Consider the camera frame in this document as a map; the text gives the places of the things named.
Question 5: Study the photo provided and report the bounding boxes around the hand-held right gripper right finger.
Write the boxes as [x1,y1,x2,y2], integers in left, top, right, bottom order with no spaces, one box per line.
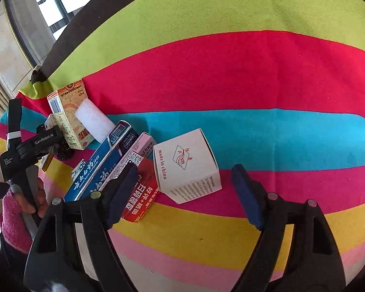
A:
[231,164,347,292]

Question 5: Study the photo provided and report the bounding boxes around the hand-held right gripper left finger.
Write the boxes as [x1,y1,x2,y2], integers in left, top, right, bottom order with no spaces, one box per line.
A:
[24,162,139,292]

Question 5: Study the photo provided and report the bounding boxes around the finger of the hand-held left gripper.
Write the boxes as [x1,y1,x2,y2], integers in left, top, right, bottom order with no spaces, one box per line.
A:
[50,141,74,162]

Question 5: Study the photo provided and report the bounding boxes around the orange and white medicine box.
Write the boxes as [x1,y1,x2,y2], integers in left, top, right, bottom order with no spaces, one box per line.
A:
[46,80,96,151]

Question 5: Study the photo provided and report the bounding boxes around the small yellow box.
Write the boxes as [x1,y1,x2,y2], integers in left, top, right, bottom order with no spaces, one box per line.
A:
[37,154,54,171]

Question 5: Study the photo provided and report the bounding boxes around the small cream box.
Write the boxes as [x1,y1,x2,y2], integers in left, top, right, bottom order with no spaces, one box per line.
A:
[44,114,60,132]

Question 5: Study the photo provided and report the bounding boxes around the blue toothpaste box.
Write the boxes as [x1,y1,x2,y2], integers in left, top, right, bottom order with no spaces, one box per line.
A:
[64,120,140,203]

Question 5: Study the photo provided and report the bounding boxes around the white foam block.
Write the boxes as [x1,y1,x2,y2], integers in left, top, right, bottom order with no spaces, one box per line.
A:
[74,99,116,143]

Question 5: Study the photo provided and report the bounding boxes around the pink and white long box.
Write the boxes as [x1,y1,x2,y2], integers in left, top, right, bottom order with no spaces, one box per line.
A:
[102,132,158,189]

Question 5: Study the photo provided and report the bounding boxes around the white cube box red print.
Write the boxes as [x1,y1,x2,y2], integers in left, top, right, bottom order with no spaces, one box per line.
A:
[153,128,222,204]

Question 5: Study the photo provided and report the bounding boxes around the striped colourful tablecloth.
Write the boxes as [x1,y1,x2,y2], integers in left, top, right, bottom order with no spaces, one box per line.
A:
[0,0,365,292]

